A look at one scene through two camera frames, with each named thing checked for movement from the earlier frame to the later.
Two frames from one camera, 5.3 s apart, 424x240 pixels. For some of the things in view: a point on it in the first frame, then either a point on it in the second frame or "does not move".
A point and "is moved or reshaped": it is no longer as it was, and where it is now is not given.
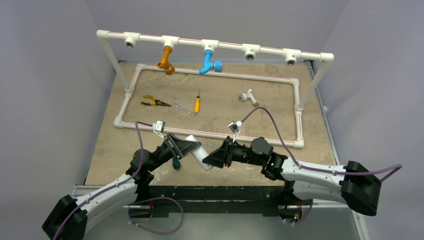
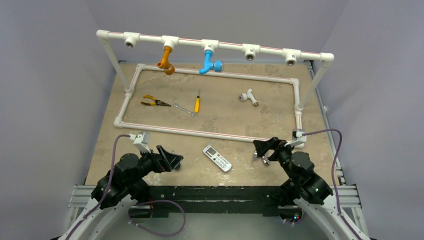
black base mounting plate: (258, 200) does not move
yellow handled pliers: (156, 102) does not move
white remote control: (200, 153) is moved or reshaped
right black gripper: (226, 153) to (272, 149)
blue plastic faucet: (217, 65) does not move
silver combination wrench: (193, 114) does not move
